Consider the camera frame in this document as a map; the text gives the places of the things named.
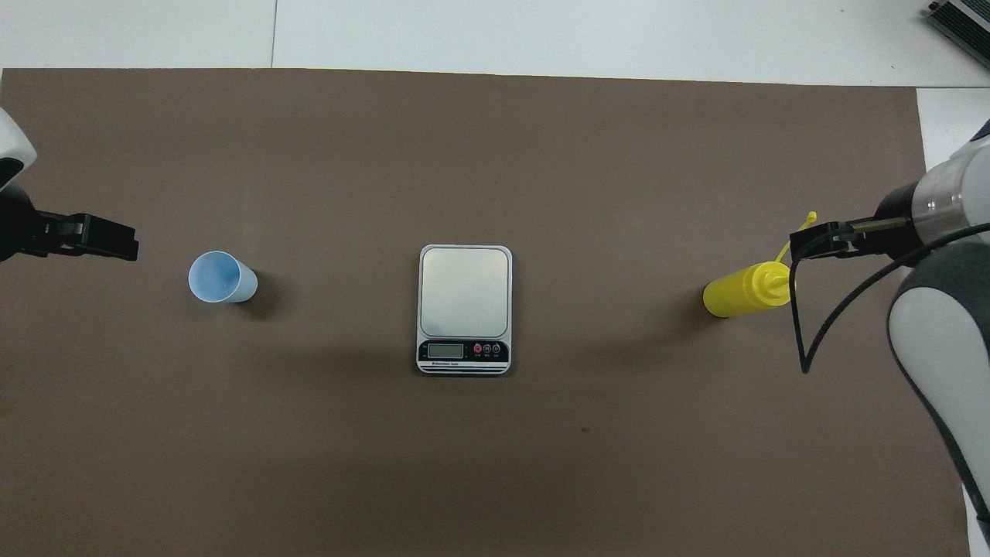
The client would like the silver digital kitchen scale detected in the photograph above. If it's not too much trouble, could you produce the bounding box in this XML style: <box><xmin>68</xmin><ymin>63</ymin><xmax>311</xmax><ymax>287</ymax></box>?
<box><xmin>418</xmin><ymin>244</ymin><xmax>513</xmax><ymax>377</ymax></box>

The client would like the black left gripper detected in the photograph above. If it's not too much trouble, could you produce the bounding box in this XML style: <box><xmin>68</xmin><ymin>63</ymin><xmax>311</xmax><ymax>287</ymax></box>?
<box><xmin>0</xmin><ymin>179</ymin><xmax>139</xmax><ymax>262</ymax></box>

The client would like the light blue plastic cup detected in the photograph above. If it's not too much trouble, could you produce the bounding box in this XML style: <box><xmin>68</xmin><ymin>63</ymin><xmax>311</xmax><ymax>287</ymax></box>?
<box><xmin>188</xmin><ymin>251</ymin><xmax>258</xmax><ymax>304</ymax></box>

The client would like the grey ribbed metal box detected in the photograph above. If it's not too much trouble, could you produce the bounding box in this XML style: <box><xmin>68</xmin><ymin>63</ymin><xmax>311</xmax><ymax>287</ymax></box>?
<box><xmin>927</xmin><ymin>0</ymin><xmax>990</xmax><ymax>74</ymax></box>

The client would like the brown paper mat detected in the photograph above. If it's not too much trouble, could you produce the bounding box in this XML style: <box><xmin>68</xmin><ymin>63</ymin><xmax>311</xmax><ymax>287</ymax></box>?
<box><xmin>0</xmin><ymin>68</ymin><xmax>971</xmax><ymax>557</ymax></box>

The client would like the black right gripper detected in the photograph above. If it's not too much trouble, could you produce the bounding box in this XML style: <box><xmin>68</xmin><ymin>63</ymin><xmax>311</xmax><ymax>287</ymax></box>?
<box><xmin>789</xmin><ymin>184</ymin><xmax>929</xmax><ymax>264</ymax></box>

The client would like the yellow squeeze bottle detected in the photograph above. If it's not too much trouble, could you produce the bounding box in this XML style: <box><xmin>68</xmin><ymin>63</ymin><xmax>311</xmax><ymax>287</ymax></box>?
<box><xmin>702</xmin><ymin>211</ymin><xmax>818</xmax><ymax>319</ymax></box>

